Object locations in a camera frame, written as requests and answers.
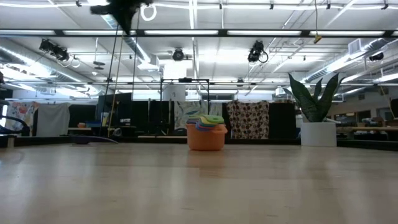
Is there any light blue measuring cup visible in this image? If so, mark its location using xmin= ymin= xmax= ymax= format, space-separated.
xmin=186 ymin=120 xmax=220 ymax=128

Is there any black hanging camera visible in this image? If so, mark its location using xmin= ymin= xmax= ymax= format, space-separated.
xmin=39 ymin=39 xmax=71 ymax=62
xmin=247 ymin=39 xmax=269 ymax=64
xmin=172 ymin=48 xmax=185 ymax=62

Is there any orange measuring cup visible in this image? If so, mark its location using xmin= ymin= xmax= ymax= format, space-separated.
xmin=185 ymin=123 xmax=229 ymax=152

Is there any red circle patterned cloth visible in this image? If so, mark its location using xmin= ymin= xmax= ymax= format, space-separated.
xmin=226 ymin=100 xmax=271 ymax=140

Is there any leaf patterned cloth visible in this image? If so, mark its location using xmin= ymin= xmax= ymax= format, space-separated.
xmin=173 ymin=100 xmax=223 ymax=131

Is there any wooden background table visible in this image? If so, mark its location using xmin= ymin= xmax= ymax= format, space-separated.
xmin=336 ymin=125 xmax=398 ymax=141

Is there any black metal table frame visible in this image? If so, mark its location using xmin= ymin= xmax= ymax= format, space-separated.
xmin=0 ymin=135 xmax=398 ymax=152

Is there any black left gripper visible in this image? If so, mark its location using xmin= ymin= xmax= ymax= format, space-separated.
xmin=90 ymin=0 xmax=153 ymax=35

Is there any green measuring cup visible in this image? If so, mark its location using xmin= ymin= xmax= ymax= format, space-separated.
xmin=188 ymin=114 xmax=225 ymax=124

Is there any black partition panel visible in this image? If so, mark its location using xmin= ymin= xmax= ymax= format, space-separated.
xmin=269 ymin=102 xmax=297 ymax=139

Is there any yellow measuring cup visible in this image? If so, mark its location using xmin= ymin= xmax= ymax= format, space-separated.
xmin=187 ymin=115 xmax=215 ymax=125

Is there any floral patterned cloth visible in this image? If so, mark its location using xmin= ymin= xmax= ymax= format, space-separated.
xmin=5 ymin=101 xmax=40 ymax=137

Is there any black beam with light panels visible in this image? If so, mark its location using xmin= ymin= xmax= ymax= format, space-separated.
xmin=0 ymin=28 xmax=398 ymax=38

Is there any white hanging ring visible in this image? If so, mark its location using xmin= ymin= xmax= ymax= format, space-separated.
xmin=140 ymin=2 xmax=157 ymax=22

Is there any silver ventilation duct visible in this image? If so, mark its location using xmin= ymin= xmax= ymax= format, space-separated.
xmin=0 ymin=37 xmax=103 ymax=94
xmin=303 ymin=37 xmax=398 ymax=83

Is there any grey cloth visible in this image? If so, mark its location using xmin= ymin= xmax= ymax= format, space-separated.
xmin=36 ymin=102 xmax=72 ymax=138

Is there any green plant in white pot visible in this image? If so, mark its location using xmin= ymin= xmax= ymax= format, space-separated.
xmin=282 ymin=72 xmax=346 ymax=147

